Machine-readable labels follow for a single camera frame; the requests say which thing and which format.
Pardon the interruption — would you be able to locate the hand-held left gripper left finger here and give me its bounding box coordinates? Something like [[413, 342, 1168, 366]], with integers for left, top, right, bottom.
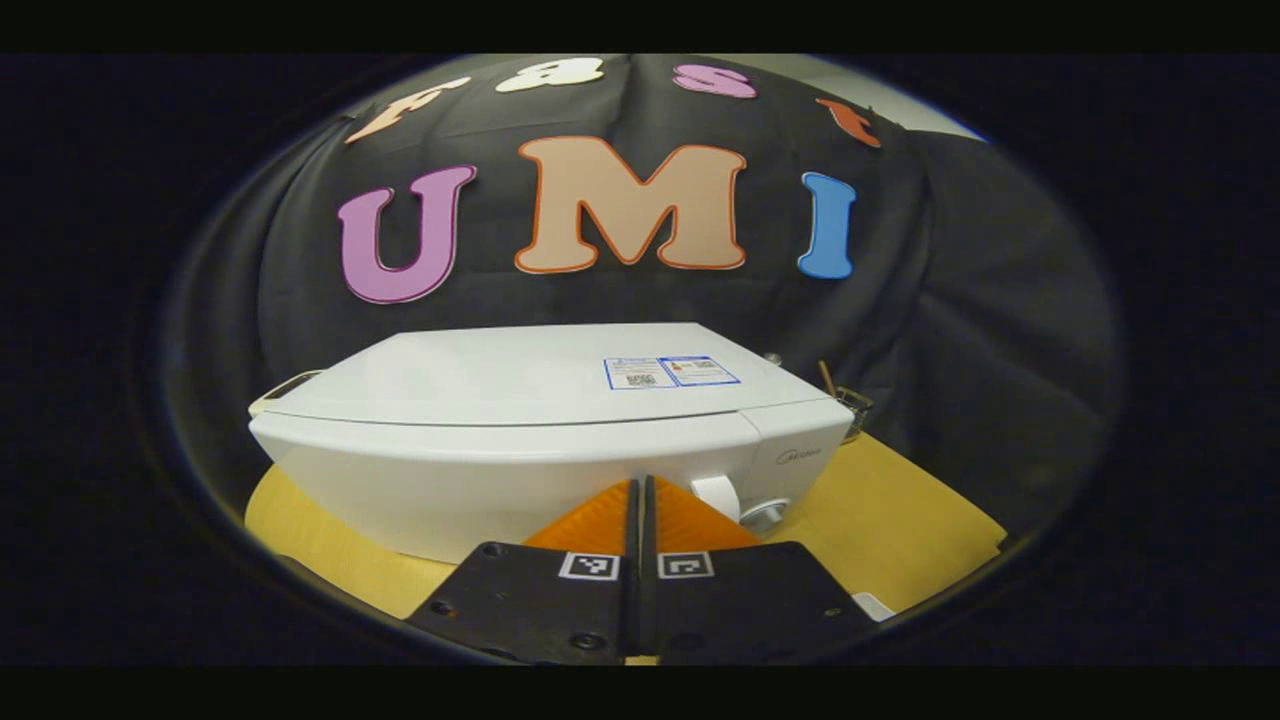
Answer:
[[405, 478, 639, 666]]

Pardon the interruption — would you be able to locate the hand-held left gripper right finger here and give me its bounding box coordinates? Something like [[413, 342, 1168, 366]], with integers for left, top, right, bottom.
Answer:
[[640, 475, 881, 666]]

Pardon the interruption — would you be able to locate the white microwave oven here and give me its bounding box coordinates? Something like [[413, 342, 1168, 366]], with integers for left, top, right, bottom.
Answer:
[[248, 322, 856, 566]]

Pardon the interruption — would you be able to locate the glass holder with wooden stick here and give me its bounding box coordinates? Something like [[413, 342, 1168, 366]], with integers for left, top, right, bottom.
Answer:
[[817, 360, 874, 444]]

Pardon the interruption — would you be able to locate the white toaster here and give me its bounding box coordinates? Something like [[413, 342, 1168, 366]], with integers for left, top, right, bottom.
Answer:
[[248, 370, 326, 416]]

